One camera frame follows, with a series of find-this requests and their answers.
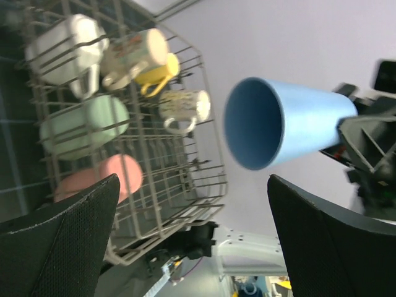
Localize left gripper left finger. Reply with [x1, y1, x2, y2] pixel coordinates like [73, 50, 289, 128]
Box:
[1, 174, 120, 296]

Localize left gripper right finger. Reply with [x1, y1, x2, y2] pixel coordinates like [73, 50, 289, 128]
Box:
[267, 174, 395, 297]

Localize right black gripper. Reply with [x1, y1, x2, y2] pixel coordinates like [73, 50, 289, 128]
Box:
[338, 96, 395, 222]

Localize blue plastic cup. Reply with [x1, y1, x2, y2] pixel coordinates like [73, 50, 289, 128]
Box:
[223, 77, 358, 170]

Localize pink plastic cup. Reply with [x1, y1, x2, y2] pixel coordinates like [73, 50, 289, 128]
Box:
[54, 154, 143, 204]

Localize green plastic cup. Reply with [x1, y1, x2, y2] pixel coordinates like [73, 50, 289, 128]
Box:
[40, 95, 130, 160]

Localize orange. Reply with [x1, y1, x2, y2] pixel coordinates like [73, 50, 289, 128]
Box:
[158, 90, 211, 135]

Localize yellow ceramic mug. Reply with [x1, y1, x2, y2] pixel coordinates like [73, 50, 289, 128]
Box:
[135, 53, 180, 97]

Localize white faceted mug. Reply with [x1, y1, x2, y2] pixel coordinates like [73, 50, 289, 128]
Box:
[25, 14, 110, 100]

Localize beige patterned ceramic mug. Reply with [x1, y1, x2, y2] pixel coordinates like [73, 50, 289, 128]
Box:
[100, 28, 170, 91]

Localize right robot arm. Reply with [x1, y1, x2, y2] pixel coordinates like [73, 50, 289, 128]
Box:
[147, 220, 287, 275]

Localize grey wire dish rack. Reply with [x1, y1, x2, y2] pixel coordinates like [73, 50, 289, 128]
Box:
[17, 1, 227, 266]

